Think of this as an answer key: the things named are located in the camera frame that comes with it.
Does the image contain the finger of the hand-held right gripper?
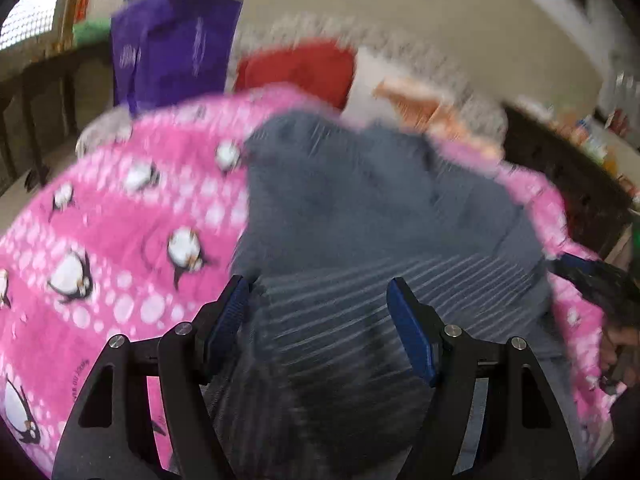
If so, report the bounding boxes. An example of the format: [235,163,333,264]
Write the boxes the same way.
[547,252,626,293]

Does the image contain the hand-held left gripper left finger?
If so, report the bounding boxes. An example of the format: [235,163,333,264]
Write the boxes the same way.
[51,274,251,480]

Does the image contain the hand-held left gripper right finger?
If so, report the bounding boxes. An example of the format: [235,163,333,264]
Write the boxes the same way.
[386,277,582,480]

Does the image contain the grey striped garment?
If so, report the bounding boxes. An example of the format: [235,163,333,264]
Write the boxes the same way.
[167,111,586,480]

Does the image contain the person's right hand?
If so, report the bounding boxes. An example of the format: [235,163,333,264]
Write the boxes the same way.
[597,322,640,393]

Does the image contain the dark wooden cabinet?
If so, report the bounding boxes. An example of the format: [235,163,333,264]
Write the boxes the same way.
[501,102,635,261]

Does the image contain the pink penguin printed blanket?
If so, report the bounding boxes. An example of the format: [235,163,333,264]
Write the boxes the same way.
[0,85,626,479]

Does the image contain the orange and white cloth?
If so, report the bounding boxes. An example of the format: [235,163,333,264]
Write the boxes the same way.
[372,77,503,158]

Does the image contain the red cloth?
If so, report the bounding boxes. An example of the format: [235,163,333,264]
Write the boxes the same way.
[234,40,358,111]

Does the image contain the purple bag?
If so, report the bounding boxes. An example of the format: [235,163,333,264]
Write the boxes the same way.
[110,0,244,115]

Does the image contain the dark wooden table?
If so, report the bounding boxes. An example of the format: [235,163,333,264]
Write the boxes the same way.
[0,47,115,191]

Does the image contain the green cloth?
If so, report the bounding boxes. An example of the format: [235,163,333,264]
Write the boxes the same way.
[72,19,113,47]

